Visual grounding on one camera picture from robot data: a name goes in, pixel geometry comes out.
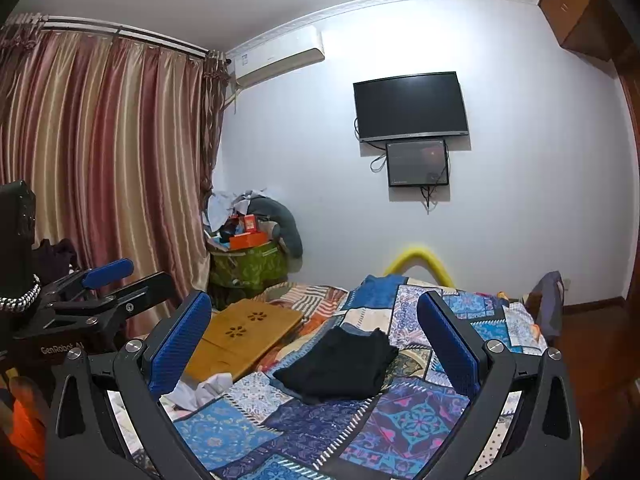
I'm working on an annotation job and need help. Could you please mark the green laundry hamper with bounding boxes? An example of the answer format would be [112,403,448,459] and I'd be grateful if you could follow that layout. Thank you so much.
[207,240,289,299]

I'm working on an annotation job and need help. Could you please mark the orange box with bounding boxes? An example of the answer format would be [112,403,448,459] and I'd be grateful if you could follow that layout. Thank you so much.
[228,214,269,252]

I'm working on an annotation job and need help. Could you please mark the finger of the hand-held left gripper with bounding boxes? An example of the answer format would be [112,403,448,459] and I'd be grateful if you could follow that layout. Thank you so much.
[49,271,177,332]
[44,258,135,305]

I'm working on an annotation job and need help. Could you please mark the black wall television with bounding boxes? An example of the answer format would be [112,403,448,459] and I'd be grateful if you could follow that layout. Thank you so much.
[352,71,470,144]

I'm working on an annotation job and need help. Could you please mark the grey hanging garment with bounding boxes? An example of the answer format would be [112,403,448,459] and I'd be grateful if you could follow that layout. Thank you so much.
[530,271,566,339]

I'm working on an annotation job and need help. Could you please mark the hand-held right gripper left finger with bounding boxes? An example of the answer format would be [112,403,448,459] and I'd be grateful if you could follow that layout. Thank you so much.
[45,290,213,480]

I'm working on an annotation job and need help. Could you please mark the curtain rod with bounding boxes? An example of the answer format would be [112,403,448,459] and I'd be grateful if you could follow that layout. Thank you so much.
[42,16,211,58]

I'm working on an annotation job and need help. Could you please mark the yellow foam tube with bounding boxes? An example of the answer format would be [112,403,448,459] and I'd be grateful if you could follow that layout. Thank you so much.
[384,243,454,289]

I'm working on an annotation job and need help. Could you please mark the dark cloth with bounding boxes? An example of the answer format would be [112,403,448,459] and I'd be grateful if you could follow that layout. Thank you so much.
[31,237,80,276]

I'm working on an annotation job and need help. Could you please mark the white air conditioner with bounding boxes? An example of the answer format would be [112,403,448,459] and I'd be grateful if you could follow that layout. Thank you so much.
[227,27,326,89]

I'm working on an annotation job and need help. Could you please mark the white cloth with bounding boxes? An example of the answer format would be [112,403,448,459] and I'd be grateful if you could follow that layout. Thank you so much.
[160,372,236,409]

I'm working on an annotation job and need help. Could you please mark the small wall monitor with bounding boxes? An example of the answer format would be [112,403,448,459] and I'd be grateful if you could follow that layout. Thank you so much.
[386,138,449,188]

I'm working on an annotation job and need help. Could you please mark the black pants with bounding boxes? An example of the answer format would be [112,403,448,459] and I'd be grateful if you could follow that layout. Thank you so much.
[272,327,401,404]

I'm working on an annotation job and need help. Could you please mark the pale crumpled cloth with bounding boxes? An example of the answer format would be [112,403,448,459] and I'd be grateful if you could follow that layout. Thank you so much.
[206,190,252,234]

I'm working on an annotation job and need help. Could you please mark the patchwork blanket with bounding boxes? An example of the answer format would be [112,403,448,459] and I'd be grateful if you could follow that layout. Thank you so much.
[107,272,551,480]

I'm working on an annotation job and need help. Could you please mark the wooden lap desk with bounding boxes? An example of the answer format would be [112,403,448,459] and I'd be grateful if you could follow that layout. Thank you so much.
[182,298,304,383]

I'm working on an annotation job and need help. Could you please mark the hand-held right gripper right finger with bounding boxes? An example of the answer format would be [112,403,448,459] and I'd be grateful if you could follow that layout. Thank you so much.
[417,291,583,480]

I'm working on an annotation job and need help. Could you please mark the striped pink curtain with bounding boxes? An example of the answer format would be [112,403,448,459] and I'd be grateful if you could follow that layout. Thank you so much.
[0,15,232,361]

